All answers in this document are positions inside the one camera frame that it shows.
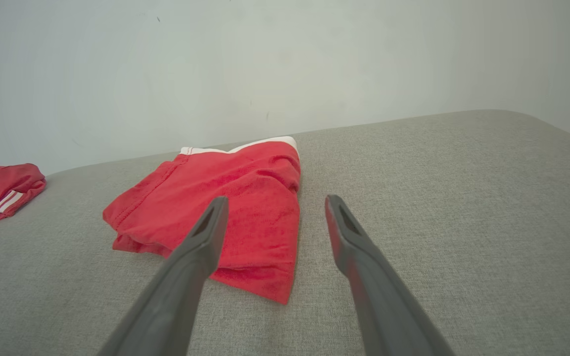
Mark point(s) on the red shorts white hem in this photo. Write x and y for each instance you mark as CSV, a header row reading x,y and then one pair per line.
x,y
255,198

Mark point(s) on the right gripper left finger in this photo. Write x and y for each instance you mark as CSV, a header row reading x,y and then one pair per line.
x,y
176,296

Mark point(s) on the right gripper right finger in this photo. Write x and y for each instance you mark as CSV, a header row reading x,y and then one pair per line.
x,y
379,296

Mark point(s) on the red jersey striped trim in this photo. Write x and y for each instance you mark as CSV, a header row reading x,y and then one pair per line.
x,y
3,188

